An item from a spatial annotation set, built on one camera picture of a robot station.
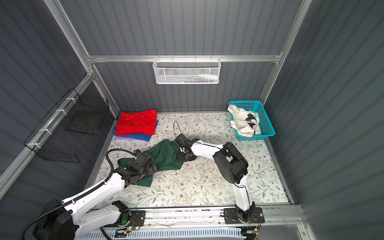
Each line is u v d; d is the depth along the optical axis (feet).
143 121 3.47
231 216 2.40
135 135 3.36
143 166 2.14
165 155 2.99
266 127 3.36
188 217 2.47
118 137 3.40
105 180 1.70
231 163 1.76
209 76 2.83
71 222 1.35
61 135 2.32
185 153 2.32
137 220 2.37
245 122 3.67
